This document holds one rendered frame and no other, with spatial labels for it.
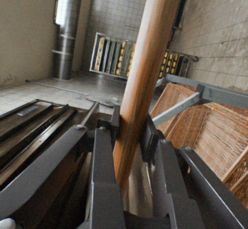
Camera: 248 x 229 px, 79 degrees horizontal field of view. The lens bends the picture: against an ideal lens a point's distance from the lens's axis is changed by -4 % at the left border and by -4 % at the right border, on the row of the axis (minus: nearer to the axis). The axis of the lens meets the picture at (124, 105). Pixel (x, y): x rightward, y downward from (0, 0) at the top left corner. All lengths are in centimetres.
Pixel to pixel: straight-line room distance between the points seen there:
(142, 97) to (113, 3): 525
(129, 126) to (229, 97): 48
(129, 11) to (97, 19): 100
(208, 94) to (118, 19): 483
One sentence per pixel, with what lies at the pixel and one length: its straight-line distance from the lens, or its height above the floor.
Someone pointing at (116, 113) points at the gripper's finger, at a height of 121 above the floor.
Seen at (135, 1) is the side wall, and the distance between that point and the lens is 539.
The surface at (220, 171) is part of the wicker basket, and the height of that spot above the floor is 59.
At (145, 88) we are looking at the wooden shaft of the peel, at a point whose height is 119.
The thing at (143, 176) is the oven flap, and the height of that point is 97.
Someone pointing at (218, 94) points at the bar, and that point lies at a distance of 59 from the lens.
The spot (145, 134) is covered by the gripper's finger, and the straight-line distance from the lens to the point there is 16.
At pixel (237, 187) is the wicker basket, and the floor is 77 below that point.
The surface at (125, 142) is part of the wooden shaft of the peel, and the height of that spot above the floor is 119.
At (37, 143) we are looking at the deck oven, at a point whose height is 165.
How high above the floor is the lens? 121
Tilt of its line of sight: 3 degrees down
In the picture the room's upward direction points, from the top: 78 degrees counter-clockwise
